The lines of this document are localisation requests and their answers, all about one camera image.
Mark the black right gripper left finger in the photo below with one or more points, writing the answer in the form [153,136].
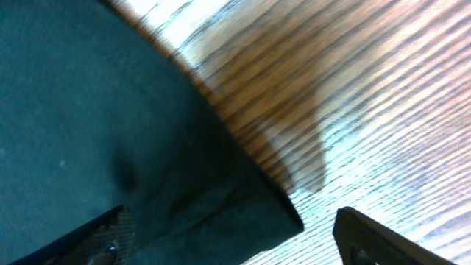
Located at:
[109,239]

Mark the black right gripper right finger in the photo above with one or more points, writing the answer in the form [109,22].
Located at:
[362,240]

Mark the black t-shirt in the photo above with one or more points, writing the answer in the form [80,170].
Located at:
[92,117]

